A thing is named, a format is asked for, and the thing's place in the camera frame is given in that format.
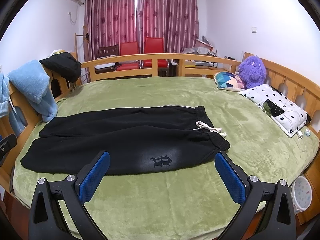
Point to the light blue fleece garment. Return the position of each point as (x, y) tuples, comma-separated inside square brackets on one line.
[(32, 82)]

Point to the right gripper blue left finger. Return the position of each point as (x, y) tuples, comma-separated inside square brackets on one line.
[(46, 220)]

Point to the black garment on footboard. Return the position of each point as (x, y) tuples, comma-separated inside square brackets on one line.
[(63, 64)]

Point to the purple plush toy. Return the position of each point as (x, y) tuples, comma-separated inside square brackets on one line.
[(252, 71)]

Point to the dark wooden chair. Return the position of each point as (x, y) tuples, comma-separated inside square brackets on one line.
[(105, 52)]

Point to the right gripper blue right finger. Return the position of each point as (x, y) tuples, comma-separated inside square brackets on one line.
[(278, 219)]

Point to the white star patterned bin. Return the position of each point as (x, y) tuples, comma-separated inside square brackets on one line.
[(301, 194)]

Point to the white floral pillow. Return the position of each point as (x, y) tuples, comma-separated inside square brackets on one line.
[(288, 116)]

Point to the pink curtain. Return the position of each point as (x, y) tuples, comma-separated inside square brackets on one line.
[(176, 21), (108, 23)]

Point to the black track pants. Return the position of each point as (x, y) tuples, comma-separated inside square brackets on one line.
[(139, 140)]

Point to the left pink curtain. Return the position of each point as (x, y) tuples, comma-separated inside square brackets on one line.
[(108, 23)]

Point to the right pink curtain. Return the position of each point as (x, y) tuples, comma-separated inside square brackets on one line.
[(176, 21)]

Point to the wall switch plate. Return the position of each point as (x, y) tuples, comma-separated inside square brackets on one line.
[(254, 30)]

